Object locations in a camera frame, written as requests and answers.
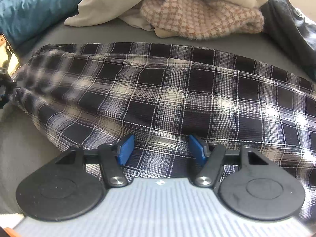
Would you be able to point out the black white plaid shirt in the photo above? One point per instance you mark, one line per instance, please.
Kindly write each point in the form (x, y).
(172, 91)

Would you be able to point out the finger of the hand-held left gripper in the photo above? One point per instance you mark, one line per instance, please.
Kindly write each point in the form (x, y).
(6, 88)

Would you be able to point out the white smooth cloth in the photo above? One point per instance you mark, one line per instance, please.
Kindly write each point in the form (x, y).
(111, 2)

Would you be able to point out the beige houndstooth sweater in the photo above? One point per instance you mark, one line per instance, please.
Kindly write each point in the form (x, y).
(202, 19)

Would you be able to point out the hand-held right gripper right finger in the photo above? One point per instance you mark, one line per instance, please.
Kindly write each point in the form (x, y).
(197, 151)

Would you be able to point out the dark blue clothes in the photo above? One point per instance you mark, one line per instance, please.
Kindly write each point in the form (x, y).
(291, 29)

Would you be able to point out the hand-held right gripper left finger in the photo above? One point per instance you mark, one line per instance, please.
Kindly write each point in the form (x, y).
(126, 151)

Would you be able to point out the white garment with black trim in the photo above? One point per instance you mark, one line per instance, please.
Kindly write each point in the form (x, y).
(135, 19)

